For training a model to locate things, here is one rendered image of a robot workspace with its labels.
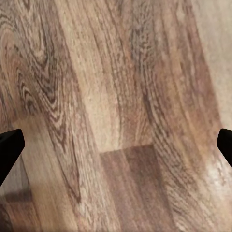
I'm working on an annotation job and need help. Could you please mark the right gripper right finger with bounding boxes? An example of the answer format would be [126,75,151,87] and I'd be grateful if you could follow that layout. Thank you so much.
[217,128,232,167]

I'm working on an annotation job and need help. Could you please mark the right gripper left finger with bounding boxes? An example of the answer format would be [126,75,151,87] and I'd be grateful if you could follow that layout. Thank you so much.
[0,129,25,187]

